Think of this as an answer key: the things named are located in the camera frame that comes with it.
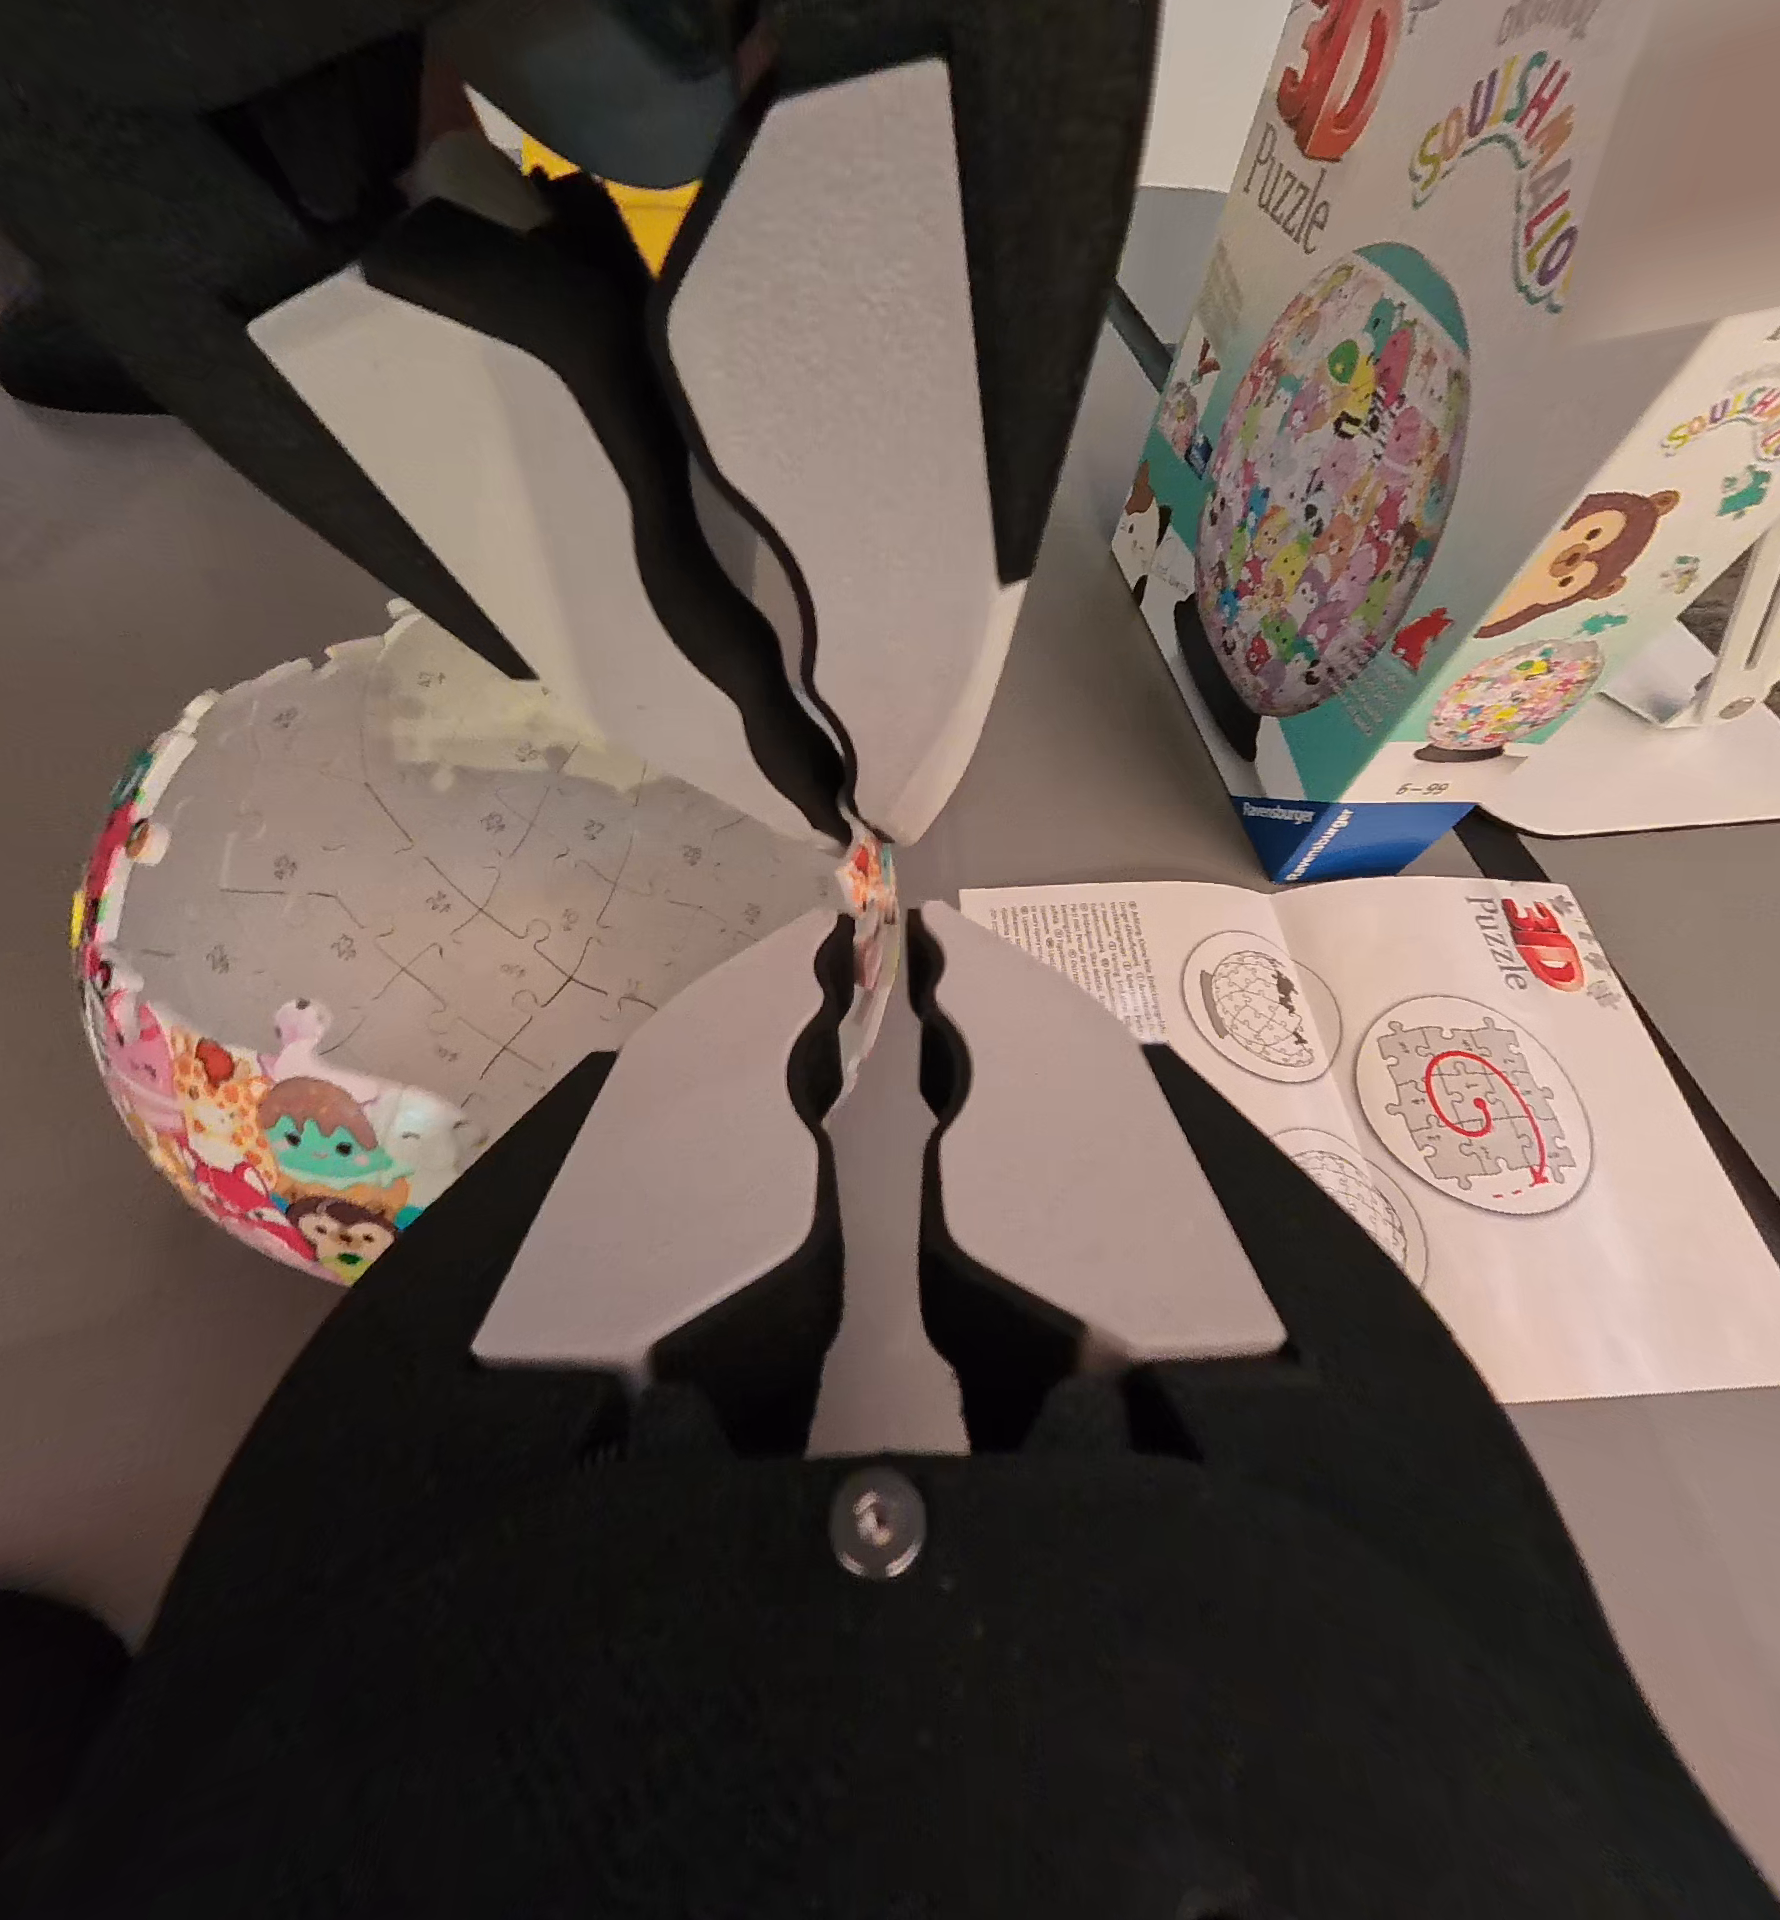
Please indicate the white sign stand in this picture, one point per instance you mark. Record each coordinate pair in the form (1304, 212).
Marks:
(1701, 718)

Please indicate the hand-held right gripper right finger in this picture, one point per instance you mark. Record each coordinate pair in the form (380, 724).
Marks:
(1101, 1184)

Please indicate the colourful puzzle box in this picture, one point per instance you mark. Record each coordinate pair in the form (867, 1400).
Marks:
(1403, 453)

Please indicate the yellow plastic bin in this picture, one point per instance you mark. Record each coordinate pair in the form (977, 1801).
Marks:
(608, 205)

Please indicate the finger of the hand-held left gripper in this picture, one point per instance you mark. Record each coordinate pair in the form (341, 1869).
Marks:
(858, 377)
(440, 436)

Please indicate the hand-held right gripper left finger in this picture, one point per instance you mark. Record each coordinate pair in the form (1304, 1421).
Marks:
(662, 1184)

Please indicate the person's black jacket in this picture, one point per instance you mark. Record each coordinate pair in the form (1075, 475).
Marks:
(4, 1735)

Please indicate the folded instruction leaflet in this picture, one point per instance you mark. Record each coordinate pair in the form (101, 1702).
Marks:
(1506, 1112)

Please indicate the colourful puzzle ball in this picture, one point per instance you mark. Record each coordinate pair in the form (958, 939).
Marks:
(420, 929)

